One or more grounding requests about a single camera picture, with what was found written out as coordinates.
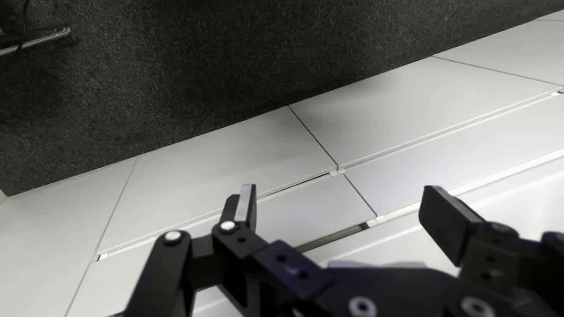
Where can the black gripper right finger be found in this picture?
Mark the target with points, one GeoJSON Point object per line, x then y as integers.
{"type": "Point", "coordinates": [451, 222]}

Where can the thin metal bar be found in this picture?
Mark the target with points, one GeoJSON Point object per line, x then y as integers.
{"type": "Point", "coordinates": [35, 41]}

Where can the white base cabinet unit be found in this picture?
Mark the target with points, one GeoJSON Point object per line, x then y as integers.
{"type": "Point", "coordinates": [411, 116]}

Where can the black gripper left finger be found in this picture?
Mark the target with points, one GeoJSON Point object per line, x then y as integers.
{"type": "Point", "coordinates": [240, 240]}

